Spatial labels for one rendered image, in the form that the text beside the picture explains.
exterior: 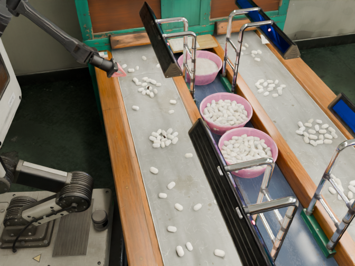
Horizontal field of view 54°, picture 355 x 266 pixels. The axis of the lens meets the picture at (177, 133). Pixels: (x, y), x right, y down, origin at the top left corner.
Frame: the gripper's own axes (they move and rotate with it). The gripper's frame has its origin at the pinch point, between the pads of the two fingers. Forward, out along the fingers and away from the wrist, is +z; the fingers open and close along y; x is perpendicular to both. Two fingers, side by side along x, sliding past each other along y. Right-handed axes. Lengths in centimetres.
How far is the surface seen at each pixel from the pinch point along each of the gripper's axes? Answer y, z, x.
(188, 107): -22.4, 28.3, -10.1
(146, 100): -8.4, 14.7, 4.0
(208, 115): -28.3, 36.8, -14.0
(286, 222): -108, 18, -31
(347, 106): -75, 43, -64
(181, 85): -3.8, 29.2, -11.2
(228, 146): -52, 39, -15
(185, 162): -56, 22, -1
